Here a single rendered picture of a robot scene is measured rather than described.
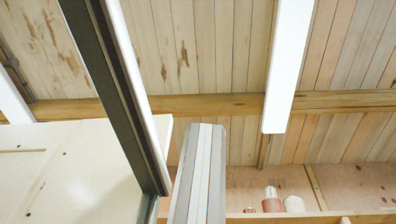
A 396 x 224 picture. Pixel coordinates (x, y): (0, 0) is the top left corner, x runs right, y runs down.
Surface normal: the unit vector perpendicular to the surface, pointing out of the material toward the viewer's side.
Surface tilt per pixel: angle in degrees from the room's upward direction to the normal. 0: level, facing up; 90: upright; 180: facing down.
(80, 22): 180
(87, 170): 90
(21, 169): 90
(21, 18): 179
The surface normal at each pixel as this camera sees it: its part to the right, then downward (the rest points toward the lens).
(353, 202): -0.07, -0.77
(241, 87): -0.01, 0.63
